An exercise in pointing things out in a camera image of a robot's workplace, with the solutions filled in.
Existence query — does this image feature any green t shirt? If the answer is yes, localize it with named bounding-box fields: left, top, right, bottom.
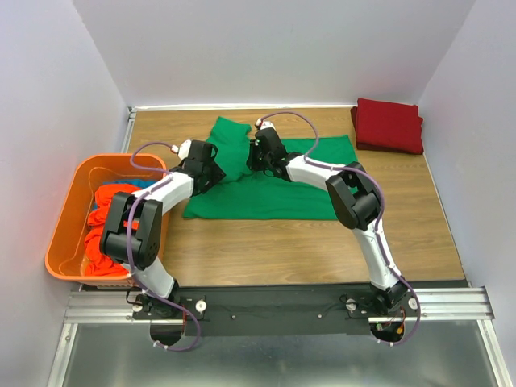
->
left=183, top=116, right=336, bottom=221

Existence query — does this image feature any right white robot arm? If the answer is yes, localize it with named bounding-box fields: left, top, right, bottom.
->
left=247, top=127, right=408, bottom=316

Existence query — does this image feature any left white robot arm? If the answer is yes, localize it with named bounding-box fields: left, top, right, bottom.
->
left=99, top=139, right=226, bottom=319

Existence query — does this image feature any blue t shirt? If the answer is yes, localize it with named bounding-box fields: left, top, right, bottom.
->
left=92, top=179, right=156, bottom=210

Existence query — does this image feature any folded dark red t shirt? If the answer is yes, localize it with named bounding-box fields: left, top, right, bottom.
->
left=350, top=106, right=424, bottom=156

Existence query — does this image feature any orange t shirt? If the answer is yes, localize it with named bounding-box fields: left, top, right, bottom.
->
left=84, top=183, right=139, bottom=277

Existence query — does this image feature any orange plastic basket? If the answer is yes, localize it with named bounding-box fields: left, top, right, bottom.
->
left=45, top=153, right=165, bottom=287

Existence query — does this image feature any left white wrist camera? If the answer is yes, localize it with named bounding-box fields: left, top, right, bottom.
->
left=170, top=139, right=193, bottom=160

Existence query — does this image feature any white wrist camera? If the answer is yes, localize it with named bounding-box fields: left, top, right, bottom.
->
left=170, top=139, right=193, bottom=160
left=255, top=118, right=276, bottom=131

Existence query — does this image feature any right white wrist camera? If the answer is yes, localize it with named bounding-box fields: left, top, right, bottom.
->
left=255, top=118, right=276, bottom=131

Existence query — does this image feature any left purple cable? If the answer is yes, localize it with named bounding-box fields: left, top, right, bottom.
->
left=125, top=141, right=202, bottom=352

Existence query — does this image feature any purple cable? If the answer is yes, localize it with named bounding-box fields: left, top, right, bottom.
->
left=256, top=111, right=422, bottom=347
left=125, top=141, right=202, bottom=352

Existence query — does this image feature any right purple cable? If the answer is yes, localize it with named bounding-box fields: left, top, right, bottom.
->
left=256, top=111, right=422, bottom=347

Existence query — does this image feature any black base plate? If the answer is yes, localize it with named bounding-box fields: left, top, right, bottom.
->
left=126, top=283, right=418, bottom=342

